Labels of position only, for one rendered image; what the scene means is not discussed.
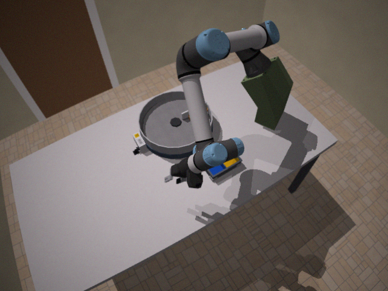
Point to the blue and yellow divided bin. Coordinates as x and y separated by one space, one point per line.
223 168

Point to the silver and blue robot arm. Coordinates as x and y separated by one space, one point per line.
209 46

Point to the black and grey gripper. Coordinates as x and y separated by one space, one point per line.
186 168

